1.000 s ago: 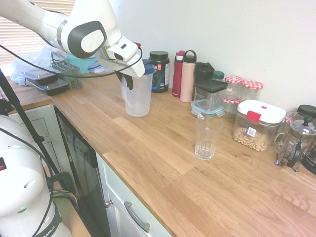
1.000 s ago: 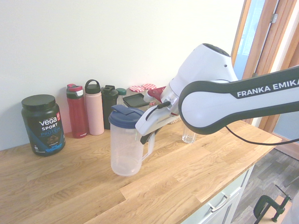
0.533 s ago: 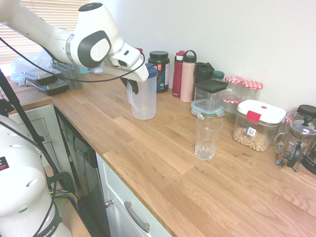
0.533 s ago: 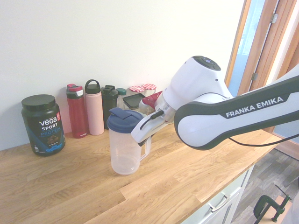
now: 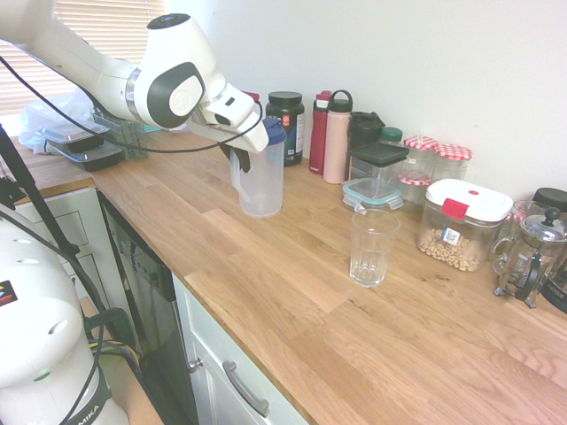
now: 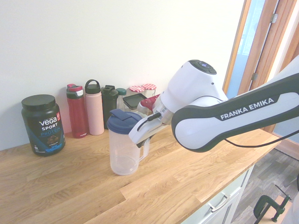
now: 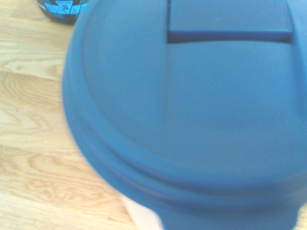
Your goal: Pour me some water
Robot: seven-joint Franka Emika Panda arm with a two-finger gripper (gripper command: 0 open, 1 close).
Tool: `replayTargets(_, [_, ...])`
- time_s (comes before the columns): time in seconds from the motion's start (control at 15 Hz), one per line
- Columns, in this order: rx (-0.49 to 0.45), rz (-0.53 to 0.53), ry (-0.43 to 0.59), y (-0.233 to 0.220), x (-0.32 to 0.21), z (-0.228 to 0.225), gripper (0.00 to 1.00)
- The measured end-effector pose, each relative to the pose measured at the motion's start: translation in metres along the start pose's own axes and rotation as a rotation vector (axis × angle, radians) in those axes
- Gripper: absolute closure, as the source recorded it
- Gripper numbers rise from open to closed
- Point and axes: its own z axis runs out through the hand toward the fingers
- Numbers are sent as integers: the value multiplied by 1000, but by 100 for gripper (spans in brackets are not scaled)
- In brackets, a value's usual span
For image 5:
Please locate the clear faceted drinking glass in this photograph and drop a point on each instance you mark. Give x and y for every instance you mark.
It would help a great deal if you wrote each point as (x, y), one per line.
(372, 252)

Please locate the clear pitcher with blue lid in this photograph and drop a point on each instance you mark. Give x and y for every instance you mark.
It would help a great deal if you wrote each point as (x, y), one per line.
(261, 186)

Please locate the pale kitchen cabinet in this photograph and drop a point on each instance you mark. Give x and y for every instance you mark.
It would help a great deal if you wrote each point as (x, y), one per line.
(212, 336)

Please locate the dark green shaker bottle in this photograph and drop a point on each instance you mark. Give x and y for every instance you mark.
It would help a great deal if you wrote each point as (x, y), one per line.
(365, 128)

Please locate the small jar red checked lid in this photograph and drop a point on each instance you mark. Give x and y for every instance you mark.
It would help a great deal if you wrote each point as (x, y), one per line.
(414, 188)

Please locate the window blinds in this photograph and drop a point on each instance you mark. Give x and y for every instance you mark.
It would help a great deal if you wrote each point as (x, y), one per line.
(31, 79)

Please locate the pink bottle with black cap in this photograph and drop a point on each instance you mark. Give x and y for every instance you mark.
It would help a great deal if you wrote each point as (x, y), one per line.
(336, 146)

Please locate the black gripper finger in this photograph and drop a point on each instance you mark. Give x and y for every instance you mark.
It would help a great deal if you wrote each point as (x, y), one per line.
(234, 152)
(245, 161)

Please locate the clear bottle with green cap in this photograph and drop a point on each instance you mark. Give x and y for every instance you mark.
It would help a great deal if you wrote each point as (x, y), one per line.
(392, 135)

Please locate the clear plastic bag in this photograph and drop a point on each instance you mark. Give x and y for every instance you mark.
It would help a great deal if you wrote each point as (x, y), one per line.
(40, 115)

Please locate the jar with black lid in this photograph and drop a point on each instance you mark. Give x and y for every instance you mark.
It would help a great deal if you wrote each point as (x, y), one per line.
(551, 197)

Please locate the square container with black lid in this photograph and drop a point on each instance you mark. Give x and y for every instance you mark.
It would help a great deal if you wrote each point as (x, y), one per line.
(378, 157)

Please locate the glass container with teal lid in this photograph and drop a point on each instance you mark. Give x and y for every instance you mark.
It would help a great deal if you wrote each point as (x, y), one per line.
(372, 195)

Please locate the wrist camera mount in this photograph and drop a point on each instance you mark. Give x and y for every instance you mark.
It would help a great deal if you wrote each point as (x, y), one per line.
(212, 130)

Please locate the glass French press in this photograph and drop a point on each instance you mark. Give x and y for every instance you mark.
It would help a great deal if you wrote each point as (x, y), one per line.
(531, 252)

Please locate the cereal container with white lid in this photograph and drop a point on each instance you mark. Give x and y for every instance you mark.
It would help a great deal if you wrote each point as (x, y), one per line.
(465, 221)

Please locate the red water bottle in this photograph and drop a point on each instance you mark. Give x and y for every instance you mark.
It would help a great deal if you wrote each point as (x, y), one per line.
(318, 141)

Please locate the green plastic crate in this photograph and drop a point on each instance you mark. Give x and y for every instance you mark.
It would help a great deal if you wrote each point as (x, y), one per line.
(128, 137)

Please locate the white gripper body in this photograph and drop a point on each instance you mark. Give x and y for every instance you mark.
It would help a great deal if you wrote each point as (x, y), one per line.
(241, 117)

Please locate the black dishwasher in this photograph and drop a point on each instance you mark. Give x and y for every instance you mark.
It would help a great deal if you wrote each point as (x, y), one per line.
(146, 288)

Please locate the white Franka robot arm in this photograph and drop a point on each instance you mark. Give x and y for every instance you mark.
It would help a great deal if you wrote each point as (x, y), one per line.
(88, 66)

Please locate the tall jar red checked lid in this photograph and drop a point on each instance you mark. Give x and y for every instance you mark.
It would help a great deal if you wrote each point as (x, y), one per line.
(454, 161)
(421, 152)

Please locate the black food tray clear lid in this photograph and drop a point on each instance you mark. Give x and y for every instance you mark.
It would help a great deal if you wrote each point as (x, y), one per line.
(93, 159)
(73, 135)

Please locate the black Vega protein tub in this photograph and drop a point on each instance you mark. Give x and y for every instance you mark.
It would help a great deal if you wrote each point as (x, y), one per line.
(290, 128)

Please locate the silver cabinet knob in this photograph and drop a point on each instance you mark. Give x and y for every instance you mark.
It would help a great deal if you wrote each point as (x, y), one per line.
(195, 365)

